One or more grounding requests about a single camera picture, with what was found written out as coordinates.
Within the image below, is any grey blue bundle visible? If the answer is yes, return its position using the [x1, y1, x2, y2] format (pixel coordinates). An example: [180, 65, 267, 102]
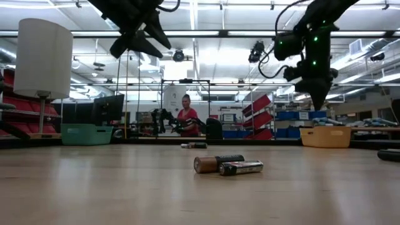
[312, 116, 344, 128]
[363, 116, 399, 128]

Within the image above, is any black overhead light crossbar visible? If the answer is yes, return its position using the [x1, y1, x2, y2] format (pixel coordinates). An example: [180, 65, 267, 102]
[0, 29, 400, 39]

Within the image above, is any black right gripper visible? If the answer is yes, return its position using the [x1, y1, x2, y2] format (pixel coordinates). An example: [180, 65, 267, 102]
[282, 61, 339, 111]

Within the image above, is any teal plastic bin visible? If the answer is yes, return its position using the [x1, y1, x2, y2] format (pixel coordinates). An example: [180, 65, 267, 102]
[60, 123, 115, 147]

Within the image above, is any blue storage bin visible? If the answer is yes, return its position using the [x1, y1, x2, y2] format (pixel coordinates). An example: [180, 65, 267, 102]
[222, 129, 247, 139]

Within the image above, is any white shade wooden base lamp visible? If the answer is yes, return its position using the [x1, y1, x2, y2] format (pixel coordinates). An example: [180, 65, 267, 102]
[12, 17, 74, 140]

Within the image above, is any distant black rig frame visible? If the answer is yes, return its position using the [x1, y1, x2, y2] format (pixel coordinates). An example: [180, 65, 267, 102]
[160, 78, 211, 139]

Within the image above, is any black hanging camera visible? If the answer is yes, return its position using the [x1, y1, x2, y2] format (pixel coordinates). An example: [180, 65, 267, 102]
[248, 40, 266, 64]

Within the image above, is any wooden side table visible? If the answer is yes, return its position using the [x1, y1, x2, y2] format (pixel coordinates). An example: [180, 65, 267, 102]
[351, 126, 400, 141]

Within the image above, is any black silver printed battery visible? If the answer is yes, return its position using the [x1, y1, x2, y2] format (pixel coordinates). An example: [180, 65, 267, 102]
[218, 160, 264, 177]

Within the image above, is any black round hanging device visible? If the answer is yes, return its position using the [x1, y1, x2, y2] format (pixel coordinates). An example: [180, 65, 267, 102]
[172, 48, 186, 63]

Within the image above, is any black ceiling speaker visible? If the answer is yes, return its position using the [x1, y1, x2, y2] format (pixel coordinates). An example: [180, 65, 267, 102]
[369, 52, 386, 63]

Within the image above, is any black computer monitor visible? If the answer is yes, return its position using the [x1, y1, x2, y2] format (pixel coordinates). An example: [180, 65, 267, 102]
[91, 94, 126, 127]

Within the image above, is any red bin shelf rack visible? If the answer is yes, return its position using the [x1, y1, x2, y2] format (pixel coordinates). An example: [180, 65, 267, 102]
[0, 67, 62, 140]

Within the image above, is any white blue sign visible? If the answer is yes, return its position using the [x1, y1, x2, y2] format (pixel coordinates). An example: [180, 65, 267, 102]
[222, 112, 237, 124]

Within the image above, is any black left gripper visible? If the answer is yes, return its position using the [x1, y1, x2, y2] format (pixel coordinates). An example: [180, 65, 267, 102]
[109, 9, 172, 59]

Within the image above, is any person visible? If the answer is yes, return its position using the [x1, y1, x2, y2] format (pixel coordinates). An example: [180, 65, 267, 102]
[176, 94, 201, 138]

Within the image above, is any yellow rope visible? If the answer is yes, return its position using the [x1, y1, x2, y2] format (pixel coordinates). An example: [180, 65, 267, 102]
[124, 51, 130, 139]

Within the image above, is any white pillar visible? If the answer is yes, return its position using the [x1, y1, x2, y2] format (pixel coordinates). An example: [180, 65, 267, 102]
[163, 85, 188, 113]

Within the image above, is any yellow plastic bin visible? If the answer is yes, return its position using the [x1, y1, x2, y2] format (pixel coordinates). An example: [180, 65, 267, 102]
[299, 125, 353, 149]

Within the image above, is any blue bin shelf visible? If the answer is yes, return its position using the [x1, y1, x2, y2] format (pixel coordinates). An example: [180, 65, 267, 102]
[274, 108, 328, 139]

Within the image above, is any black chair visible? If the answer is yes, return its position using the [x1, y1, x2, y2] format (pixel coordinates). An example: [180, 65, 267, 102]
[206, 116, 224, 141]

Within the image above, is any white air vent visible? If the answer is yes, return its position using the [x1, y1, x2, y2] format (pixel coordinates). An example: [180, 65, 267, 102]
[349, 38, 364, 56]

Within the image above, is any tilted red bin rack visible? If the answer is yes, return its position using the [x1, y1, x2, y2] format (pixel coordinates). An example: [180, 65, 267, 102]
[241, 94, 275, 141]

